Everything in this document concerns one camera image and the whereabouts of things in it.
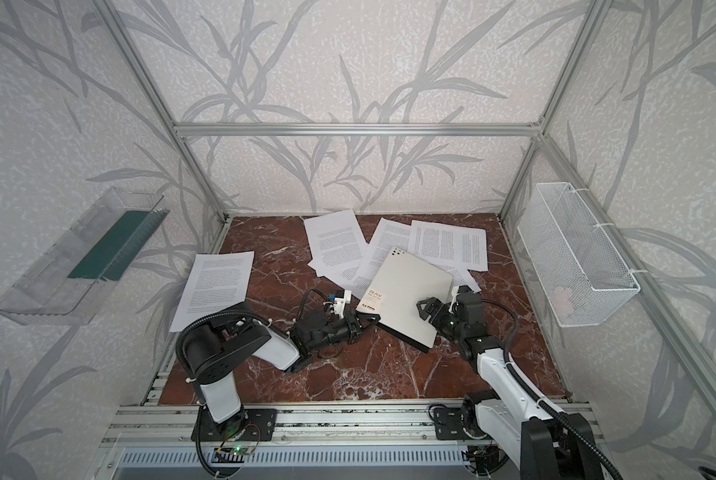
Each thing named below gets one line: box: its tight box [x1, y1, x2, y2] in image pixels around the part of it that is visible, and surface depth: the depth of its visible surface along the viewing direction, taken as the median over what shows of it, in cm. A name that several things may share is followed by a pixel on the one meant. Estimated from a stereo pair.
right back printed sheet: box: [408, 220, 489, 272], surface depth 114 cm
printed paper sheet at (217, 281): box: [170, 251, 255, 332], surface depth 103 cm
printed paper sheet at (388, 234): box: [356, 218, 412, 283], surface depth 114 cm
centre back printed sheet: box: [304, 209, 369, 290], surface depth 114 cm
